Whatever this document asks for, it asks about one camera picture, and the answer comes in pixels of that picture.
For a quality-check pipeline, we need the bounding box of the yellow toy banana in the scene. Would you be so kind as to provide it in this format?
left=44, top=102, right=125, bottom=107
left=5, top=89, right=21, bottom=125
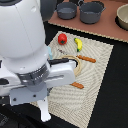
left=74, top=38, right=82, bottom=52

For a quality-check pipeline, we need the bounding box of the knife with wooden handle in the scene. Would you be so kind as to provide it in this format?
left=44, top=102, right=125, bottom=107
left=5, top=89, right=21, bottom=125
left=57, top=49, right=96, bottom=63

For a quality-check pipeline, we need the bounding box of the fork with wooden handle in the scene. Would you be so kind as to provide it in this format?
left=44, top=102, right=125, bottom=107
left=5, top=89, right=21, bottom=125
left=71, top=82, right=84, bottom=89

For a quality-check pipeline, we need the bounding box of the beige bowl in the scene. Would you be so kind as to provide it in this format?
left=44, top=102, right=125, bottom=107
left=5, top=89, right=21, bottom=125
left=117, top=4, right=128, bottom=30

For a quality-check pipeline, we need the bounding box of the grey saucepan with handle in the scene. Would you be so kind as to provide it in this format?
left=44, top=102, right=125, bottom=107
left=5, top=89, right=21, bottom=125
left=57, top=2, right=77, bottom=20

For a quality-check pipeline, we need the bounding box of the red toy tomato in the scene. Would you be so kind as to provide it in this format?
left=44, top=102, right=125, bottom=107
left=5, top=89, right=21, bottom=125
left=58, top=33, right=67, bottom=45

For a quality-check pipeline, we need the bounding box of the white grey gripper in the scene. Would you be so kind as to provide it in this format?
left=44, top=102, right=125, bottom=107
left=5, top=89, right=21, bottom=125
left=0, top=58, right=76, bottom=106

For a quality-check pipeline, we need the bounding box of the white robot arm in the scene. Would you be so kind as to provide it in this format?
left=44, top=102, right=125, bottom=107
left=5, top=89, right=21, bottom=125
left=0, top=0, right=75, bottom=106

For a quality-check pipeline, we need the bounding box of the round beige plate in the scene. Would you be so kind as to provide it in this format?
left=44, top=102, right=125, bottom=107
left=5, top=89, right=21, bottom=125
left=61, top=55, right=82, bottom=76

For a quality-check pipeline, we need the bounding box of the grey pot with lid handles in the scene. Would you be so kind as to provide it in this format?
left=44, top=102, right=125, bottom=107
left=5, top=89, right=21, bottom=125
left=78, top=0, right=105, bottom=24

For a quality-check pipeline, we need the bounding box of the woven beige placemat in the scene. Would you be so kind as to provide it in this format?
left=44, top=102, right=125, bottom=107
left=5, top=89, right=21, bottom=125
left=48, top=32, right=113, bottom=128

